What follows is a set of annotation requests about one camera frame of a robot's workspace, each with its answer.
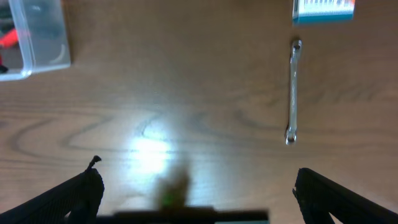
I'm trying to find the blue white screw box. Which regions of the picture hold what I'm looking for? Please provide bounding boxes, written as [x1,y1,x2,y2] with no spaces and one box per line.
[292,0,355,24]

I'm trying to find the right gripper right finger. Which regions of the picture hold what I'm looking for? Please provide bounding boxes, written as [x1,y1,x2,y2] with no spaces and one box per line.
[293,168,397,224]

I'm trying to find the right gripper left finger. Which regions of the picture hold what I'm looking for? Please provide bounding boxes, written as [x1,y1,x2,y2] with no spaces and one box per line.
[1,156,104,223]

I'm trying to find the clear plastic container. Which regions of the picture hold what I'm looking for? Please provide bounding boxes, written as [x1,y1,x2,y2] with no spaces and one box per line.
[1,0,71,82]

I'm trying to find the silver wrench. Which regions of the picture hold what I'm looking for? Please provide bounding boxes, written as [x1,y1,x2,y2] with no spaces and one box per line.
[285,39,302,145]

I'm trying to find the red handled pliers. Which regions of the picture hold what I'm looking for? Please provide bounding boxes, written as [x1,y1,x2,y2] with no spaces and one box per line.
[1,28,19,74]

